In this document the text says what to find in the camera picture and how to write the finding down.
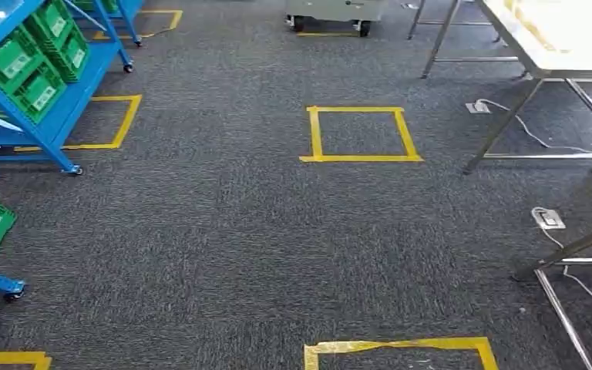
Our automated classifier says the steel table frame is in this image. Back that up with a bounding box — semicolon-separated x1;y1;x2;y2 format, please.
510;217;592;370
406;0;507;45

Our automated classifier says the steel table with white top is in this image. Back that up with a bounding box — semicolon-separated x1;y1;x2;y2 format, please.
419;0;592;178

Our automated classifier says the grey wheeled vehicle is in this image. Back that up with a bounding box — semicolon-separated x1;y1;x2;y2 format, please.
284;0;385;39

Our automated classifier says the white power cable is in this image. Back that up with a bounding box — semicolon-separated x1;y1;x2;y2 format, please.
531;207;592;361
473;98;592;180

